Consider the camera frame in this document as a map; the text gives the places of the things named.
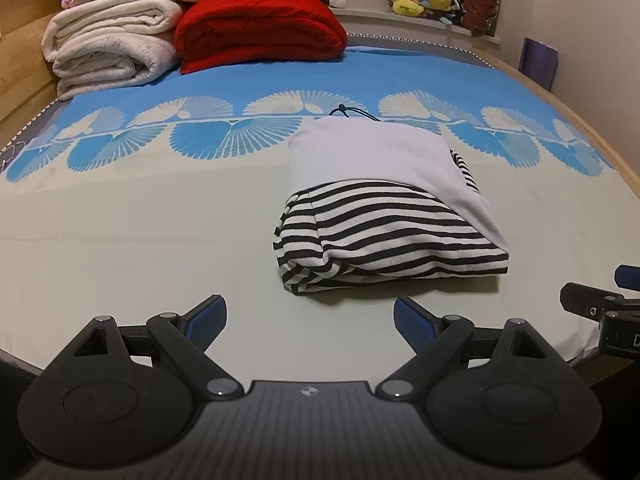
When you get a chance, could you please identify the wooden bed frame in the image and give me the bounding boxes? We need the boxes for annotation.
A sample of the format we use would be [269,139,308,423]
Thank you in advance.
[0,0,640,391]

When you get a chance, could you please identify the blue patterned bed sheet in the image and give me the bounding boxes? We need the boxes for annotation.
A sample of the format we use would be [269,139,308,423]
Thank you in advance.
[0,42,640,376]

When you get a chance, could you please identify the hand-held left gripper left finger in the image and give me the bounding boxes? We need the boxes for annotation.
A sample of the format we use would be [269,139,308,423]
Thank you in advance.
[72,294,246,401]

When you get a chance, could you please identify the cream folded blanket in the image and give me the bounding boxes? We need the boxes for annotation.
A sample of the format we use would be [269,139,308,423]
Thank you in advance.
[42,0,185,102]

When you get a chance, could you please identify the purple board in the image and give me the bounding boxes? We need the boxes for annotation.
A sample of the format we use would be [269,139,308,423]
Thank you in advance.
[519,36,559,92]

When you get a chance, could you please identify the red folded blanket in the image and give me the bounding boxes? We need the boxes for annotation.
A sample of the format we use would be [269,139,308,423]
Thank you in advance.
[174,0,349,76]

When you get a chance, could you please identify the black white striped hoodie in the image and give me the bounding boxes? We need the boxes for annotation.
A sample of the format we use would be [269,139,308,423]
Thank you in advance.
[272,104,511,295]

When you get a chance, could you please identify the maroon cushion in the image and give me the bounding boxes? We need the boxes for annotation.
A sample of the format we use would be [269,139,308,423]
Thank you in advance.
[459,0,502,37]

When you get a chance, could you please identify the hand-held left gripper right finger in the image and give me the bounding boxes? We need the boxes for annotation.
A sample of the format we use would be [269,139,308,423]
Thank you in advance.
[375,296,551,401]

